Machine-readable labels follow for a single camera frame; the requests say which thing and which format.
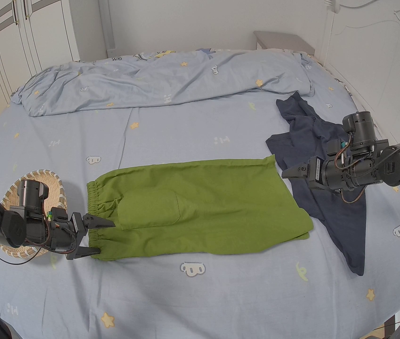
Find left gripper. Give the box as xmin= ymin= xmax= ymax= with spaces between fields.
xmin=45 ymin=211 xmax=116 ymax=262

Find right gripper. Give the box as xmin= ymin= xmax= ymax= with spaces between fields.
xmin=307 ymin=155 xmax=355 ymax=191

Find green shorts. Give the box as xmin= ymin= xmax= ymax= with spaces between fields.
xmin=86 ymin=155 xmax=314 ymax=261

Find round woven basket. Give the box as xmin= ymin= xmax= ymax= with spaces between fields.
xmin=0 ymin=170 xmax=68 ymax=258

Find dark blue garment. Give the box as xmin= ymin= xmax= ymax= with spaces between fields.
xmin=266 ymin=91 xmax=367 ymax=276

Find bed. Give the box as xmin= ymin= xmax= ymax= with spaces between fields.
xmin=0 ymin=0 xmax=400 ymax=339

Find grey bedside table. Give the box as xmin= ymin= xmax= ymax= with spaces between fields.
xmin=253 ymin=31 xmax=316 ymax=56

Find pale blue quilt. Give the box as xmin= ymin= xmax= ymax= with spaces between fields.
xmin=10 ymin=49 xmax=315 ymax=117

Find white wardrobe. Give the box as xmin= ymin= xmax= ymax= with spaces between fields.
xmin=0 ymin=0 xmax=80 ymax=133

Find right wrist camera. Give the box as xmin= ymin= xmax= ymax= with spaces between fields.
xmin=327 ymin=139 xmax=349 ymax=158

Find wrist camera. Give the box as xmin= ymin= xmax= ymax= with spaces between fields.
xmin=46 ymin=207 xmax=67 ymax=225
xmin=327 ymin=139 xmax=349 ymax=158

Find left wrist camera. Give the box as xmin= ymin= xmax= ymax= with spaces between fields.
xmin=46 ymin=207 xmax=67 ymax=225

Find black cable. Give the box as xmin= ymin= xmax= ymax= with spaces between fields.
xmin=0 ymin=219 xmax=45 ymax=266

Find pale wall pipe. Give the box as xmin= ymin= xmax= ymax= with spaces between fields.
xmin=96 ymin=0 xmax=117 ymax=57

